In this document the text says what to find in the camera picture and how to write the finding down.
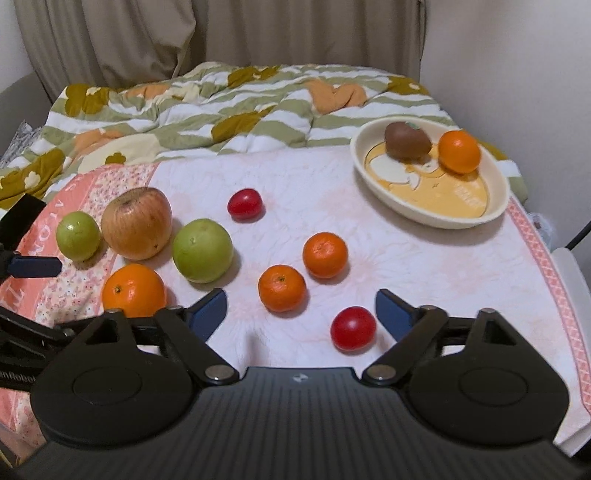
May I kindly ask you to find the red yellow apple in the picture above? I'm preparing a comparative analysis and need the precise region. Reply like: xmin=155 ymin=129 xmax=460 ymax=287
xmin=100 ymin=187 xmax=173 ymax=260

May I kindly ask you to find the round red tomato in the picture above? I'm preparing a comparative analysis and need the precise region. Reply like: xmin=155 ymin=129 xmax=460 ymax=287
xmin=330 ymin=306 xmax=376 ymax=352

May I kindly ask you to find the black cable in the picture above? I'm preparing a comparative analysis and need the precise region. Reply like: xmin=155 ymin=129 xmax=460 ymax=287
xmin=563 ymin=225 xmax=591 ymax=252

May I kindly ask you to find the cream oval bowl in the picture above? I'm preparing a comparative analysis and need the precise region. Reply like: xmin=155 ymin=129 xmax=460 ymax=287
xmin=351 ymin=117 xmax=511 ymax=229

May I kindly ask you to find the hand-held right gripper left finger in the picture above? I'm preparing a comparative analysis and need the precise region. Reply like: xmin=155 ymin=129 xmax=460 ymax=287
xmin=74 ymin=289 xmax=240 ymax=386

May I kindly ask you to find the grey upholstered furniture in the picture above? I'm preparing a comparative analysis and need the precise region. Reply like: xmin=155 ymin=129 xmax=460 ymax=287
xmin=0 ymin=71 xmax=52 ymax=153

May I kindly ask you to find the green striped flower quilt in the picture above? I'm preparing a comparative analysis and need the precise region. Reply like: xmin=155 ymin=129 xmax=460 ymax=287
xmin=0 ymin=62 xmax=529 ymax=215

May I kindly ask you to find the beige curtain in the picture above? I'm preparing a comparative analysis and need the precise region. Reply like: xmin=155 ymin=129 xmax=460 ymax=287
xmin=14 ymin=0 xmax=428 ymax=100

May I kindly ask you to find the small green apple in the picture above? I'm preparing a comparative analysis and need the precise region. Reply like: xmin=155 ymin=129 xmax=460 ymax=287
xmin=55 ymin=211 xmax=102 ymax=259

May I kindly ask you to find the brown kiwi fruit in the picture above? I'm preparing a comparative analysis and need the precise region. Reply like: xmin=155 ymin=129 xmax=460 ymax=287
xmin=385 ymin=121 xmax=432 ymax=160

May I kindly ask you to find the small mandarin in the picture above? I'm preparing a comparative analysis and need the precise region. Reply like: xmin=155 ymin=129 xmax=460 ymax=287
xmin=257 ymin=264 xmax=307 ymax=313
xmin=302 ymin=232 xmax=349 ymax=280

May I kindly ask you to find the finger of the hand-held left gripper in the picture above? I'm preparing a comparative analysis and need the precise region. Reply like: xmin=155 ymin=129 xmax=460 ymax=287
xmin=0 ymin=305 xmax=88 ymax=367
xmin=0 ymin=251 xmax=63 ymax=280

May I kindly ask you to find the black flat object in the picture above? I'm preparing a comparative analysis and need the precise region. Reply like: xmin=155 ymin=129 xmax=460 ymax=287
xmin=0 ymin=194 xmax=47 ymax=252

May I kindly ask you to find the large green apple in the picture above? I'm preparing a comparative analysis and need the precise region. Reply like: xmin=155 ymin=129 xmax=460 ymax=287
xmin=172 ymin=219 xmax=234 ymax=284

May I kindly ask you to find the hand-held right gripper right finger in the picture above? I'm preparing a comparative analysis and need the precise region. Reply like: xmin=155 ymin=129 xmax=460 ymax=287
xmin=362 ymin=289 xmax=529 ymax=386

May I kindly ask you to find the grey patterned cloth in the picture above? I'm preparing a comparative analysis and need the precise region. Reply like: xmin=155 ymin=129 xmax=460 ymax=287
xmin=0 ymin=121 xmax=43 ymax=169

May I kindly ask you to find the oval red tomato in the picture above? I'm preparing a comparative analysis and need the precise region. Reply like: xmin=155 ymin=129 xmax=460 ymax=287
xmin=227 ymin=188 xmax=266 ymax=221

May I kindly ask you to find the large orange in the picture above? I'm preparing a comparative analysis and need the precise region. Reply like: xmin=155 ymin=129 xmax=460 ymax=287
xmin=102 ymin=263 xmax=167 ymax=319

